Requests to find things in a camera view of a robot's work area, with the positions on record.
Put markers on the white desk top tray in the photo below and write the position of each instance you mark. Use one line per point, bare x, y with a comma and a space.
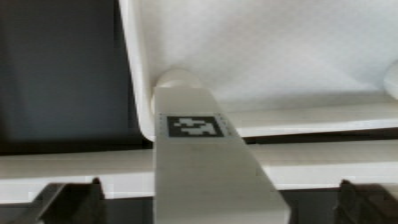
292, 56

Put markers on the white front fence bar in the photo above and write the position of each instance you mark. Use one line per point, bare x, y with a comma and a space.
304, 166

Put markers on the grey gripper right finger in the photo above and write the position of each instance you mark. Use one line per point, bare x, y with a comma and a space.
366, 204

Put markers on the white desk leg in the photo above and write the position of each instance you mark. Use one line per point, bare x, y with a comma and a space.
212, 187

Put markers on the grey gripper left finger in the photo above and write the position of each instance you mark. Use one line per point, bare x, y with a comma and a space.
68, 204

